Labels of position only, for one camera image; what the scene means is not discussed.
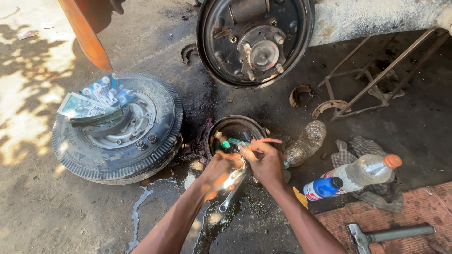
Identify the red woven mat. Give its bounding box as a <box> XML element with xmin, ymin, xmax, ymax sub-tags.
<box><xmin>315</xmin><ymin>181</ymin><xmax>452</xmax><ymax>254</ymax></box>

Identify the dark red rag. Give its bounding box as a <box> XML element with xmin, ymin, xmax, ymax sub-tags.
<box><xmin>182</xmin><ymin>118</ymin><xmax>217</xmax><ymax>164</ymax></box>

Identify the rusty metal stand frame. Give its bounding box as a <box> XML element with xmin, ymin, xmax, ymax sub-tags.
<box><xmin>317</xmin><ymin>28</ymin><xmax>451</xmax><ymax>123</ymax></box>

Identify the shiny metal brake part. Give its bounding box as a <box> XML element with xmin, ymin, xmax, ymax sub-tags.
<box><xmin>222</xmin><ymin>141</ymin><xmax>250</xmax><ymax>192</ymax></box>

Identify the blue brake shoe box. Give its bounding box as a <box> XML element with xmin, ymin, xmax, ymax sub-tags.
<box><xmin>79</xmin><ymin>73</ymin><xmax>135</xmax><ymax>107</ymax></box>

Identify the white green brake shoe box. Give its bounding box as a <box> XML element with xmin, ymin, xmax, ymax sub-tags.
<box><xmin>57</xmin><ymin>91</ymin><xmax>116</xmax><ymax>119</ymax></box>

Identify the black brake backing plate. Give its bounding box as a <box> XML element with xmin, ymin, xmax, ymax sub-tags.
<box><xmin>196</xmin><ymin>0</ymin><xmax>316</xmax><ymax>89</ymax></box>

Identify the brake wheel cylinder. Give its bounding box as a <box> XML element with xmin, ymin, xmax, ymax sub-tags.
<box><xmin>228</xmin><ymin>0</ymin><xmax>270</xmax><ymax>25</ymax></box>

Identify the worn rusty brake shoe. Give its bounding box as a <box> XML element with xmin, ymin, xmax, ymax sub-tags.
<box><xmin>289</xmin><ymin>84</ymin><xmax>313</xmax><ymax>108</ymax></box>
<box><xmin>312</xmin><ymin>99</ymin><xmax>352</xmax><ymax>120</ymax></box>
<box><xmin>180</xmin><ymin>43</ymin><xmax>198</xmax><ymax>65</ymax></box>

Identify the green handled screwdriver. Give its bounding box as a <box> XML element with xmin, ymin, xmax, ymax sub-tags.
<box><xmin>221</xmin><ymin>138</ymin><xmax>248</xmax><ymax>149</ymax></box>

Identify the checked grey cloth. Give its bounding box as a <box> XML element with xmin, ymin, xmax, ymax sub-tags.
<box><xmin>331</xmin><ymin>136</ymin><xmax>404</xmax><ymax>213</ymax></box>

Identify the yellow plastic scrap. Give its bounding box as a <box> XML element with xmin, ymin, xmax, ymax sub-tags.
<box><xmin>292</xmin><ymin>186</ymin><xmax>309</xmax><ymax>209</ymax></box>

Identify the crumpled wrapper litter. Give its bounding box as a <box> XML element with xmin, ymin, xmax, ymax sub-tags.
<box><xmin>16</xmin><ymin>30</ymin><xmax>39</xmax><ymax>40</ymax></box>

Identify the wheel hub with studs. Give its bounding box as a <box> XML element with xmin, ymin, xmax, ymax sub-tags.
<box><xmin>237</xmin><ymin>25</ymin><xmax>287</xmax><ymax>82</ymax></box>

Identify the grey axle beam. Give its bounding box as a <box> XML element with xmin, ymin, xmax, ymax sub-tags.
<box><xmin>309</xmin><ymin>0</ymin><xmax>452</xmax><ymax>48</ymax></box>

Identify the new grey brake shoe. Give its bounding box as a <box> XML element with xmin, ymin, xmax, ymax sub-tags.
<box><xmin>82</xmin><ymin>108</ymin><xmax>133</xmax><ymax>138</ymax></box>
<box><xmin>67</xmin><ymin>106</ymin><xmax>125</xmax><ymax>128</ymax></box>

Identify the orange vehicle body panel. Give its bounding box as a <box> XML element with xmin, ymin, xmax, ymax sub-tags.
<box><xmin>57</xmin><ymin>0</ymin><xmax>125</xmax><ymax>73</ymax></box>

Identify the person's right hand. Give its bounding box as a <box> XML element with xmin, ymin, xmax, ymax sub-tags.
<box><xmin>239</xmin><ymin>140</ymin><xmax>287</xmax><ymax>193</ymax></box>

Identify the clear bottle orange cap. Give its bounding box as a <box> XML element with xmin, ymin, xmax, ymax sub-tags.
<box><xmin>321</xmin><ymin>154</ymin><xmax>403</xmax><ymax>195</ymax></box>

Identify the steel spanner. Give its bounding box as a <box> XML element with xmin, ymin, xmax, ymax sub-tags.
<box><xmin>218</xmin><ymin>171</ymin><xmax>248</xmax><ymax>213</ymax></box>

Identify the steel hammer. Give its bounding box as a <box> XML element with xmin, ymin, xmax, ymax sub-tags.
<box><xmin>345</xmin><ymin>222</ymin><xmax>436</xmax><ymax>254</ymax></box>

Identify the clear plastic bottle green cap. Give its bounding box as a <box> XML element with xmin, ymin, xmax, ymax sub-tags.
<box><xmin>283</xmin><ymin>120</ymin><xmax>327</xmax><ymax>169</ymax></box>

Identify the person's left hand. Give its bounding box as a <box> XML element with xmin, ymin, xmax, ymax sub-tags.
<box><xmin>197</xmin><ymin>152</ymin><xmax>245</xmax><ymax>202</ymax></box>

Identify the brake return spring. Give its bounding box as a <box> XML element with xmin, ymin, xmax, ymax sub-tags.
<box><xmin>303</xmin><ymin>90</ymin><xmax>322</xmax><ymax>109</ymax></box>

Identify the black brake drum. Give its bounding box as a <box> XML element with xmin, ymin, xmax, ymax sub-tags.
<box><xmin>206</xmin><ymin>115</ymin><xmax>270</xmax><ymax>168</ymax></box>

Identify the blue bottle black cap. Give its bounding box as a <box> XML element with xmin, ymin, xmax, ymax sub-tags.
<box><xmin>303</xmin><ymin>176</ymin><xmax>344</xmax><ymax>202</ymax></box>

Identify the black tyre on steel wheel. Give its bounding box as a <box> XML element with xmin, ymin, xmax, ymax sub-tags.
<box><xmin>52</xmin><ymin>73</ymin><xmax>184</xmax><ymax>186</ymax></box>

